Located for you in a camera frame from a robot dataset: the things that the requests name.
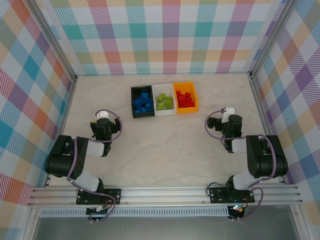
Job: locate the blue two-by-four lego brick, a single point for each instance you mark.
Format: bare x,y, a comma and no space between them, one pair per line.
138,109

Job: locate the green two-by-four lego brick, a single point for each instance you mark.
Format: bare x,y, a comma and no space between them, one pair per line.
169,99

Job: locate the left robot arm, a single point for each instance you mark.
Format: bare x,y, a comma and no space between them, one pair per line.
57,162

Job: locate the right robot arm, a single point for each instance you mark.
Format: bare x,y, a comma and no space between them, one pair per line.
265,162

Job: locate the black plastic bin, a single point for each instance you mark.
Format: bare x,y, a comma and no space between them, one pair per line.
135,115

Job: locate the orange plastic bin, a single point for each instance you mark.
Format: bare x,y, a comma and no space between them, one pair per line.
186,86

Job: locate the white plastic bin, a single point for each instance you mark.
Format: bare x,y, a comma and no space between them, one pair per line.
162,88

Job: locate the grey metal sheet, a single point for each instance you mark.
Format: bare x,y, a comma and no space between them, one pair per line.
162,228

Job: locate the aluminium side rail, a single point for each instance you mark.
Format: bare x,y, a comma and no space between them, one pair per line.
265,115
65,110

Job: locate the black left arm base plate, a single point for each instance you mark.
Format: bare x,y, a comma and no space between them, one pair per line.
112,196

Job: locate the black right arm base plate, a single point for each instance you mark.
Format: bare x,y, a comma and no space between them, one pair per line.
217,195

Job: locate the wide aluminium mounting rail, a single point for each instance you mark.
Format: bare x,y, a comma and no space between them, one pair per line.
162,195

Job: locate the aluminium corner post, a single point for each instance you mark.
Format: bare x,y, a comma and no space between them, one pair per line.
272,37
54,37

